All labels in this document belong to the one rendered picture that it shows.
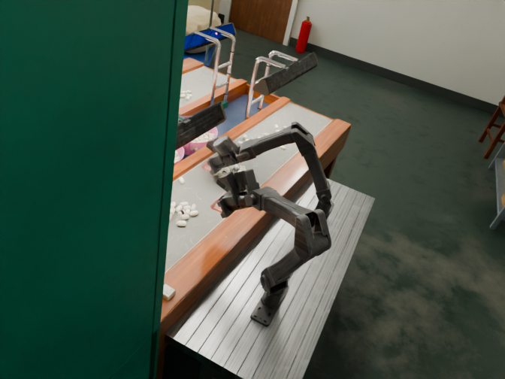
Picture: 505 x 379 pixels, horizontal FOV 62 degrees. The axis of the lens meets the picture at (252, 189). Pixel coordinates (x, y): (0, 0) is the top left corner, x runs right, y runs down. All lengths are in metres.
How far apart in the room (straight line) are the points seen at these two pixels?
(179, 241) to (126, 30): 1.06
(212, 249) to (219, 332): 0.29
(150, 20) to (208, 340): 1.02
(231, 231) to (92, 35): 1.14
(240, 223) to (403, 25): 4.70
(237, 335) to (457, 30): 5.10
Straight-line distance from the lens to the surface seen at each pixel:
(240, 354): 1.39
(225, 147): 1.75
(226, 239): 1.56
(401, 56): 6.07
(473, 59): 6.03
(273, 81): 2.07
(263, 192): 1.34
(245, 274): 1.59
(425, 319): 2.73
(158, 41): 0.67
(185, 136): 1.52
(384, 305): 2.66
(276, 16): 6.37
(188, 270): 1.44
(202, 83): 2.76
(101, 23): 0.58
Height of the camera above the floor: 1.84
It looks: 36 degrees down
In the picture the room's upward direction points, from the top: 13 degrees clockwise
